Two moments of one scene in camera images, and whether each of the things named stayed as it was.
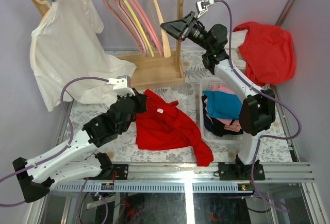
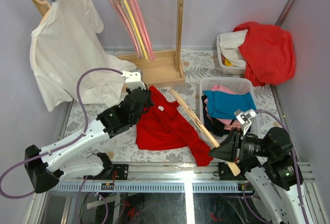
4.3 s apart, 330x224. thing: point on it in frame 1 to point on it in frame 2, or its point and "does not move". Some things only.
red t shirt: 163,126 does not move
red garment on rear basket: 269,53 does not move
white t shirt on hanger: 66,45 does not move
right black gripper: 177,29 to 231,150
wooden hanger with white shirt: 43,7 does not move
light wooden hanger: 166,51 to 235,170
